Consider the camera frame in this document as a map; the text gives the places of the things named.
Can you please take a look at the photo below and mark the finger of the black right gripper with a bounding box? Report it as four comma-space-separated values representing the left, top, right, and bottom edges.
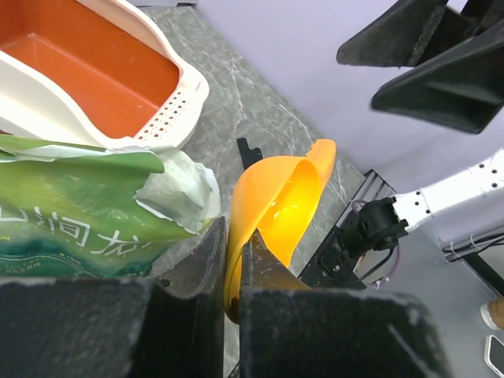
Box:
371, 27, 503, 135
336, 0, 503, 67

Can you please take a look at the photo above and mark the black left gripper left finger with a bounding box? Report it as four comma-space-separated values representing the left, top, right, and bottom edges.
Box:
1, 218, 227, 377

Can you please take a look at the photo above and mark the yellow plastic litter scoop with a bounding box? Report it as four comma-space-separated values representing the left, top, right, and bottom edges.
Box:
224, 139, 337, 324

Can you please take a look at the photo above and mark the orange and cream litter box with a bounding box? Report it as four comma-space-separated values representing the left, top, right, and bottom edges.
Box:
1, 1, 209, 148

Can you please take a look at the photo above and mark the green cat litter bag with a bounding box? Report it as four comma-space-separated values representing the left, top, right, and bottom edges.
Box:
1, 135, 221, 278

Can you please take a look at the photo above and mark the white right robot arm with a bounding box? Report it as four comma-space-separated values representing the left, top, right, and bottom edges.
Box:
334, 1, 503, 257

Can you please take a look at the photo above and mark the black bag clip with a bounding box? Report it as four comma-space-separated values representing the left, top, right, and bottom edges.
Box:
236, 138, 263, 170

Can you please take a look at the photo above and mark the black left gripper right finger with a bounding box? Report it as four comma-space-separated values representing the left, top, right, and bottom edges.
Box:
239, 232, 453, 377

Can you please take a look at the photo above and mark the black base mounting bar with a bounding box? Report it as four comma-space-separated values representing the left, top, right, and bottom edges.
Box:
298, 170, 406, 290

